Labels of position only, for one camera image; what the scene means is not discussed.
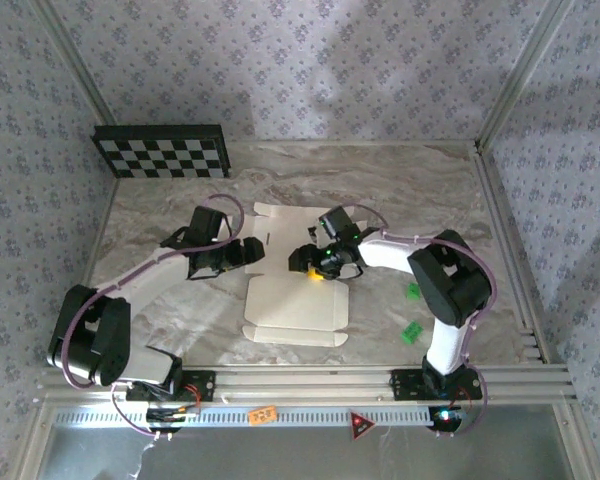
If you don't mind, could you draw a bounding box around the white and lilac paper box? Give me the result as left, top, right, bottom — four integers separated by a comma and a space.
218, 201, 372, 350

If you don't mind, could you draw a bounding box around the green block lower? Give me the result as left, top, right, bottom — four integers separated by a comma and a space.
399, 321, 425, 345

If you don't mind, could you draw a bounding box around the black and white checkerboard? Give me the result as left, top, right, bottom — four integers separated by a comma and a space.
90, 123, 233, 180

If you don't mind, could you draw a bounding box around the orange label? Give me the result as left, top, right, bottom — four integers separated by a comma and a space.
247, 405, 279, 426

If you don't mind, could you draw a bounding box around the red triangle warning sticker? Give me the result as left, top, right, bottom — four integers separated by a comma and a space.
349, 410, 376, 442

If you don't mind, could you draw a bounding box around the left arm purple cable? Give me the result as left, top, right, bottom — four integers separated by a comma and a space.
59, 193, 246, 441

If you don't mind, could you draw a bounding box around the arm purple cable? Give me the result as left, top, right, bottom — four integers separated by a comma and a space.
59, 193, 246, 441
347, 202, 499, 439

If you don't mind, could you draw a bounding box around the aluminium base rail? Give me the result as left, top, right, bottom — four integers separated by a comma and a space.
34, 364, 579, 406

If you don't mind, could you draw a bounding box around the aluminium back rail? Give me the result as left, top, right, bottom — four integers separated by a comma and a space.
229, 139, 479, 149

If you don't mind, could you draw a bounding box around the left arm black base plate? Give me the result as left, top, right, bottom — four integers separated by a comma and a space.
125, 369, 217, 402

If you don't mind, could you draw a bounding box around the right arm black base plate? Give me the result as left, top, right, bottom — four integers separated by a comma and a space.
390, 367, 484, 401

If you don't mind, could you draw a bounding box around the grey slotted cable duct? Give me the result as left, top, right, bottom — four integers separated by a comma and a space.
54, 405, 431, 429

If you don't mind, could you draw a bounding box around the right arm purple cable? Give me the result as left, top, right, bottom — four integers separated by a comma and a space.
347, 202, 499, 439

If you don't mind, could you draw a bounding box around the aluminium side rail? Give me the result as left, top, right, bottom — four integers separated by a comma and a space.
472, 142, 551, 364

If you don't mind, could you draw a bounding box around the aluminium frame post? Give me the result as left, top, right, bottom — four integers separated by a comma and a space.
29, 0, 119, 126
477, 0, 579, 149

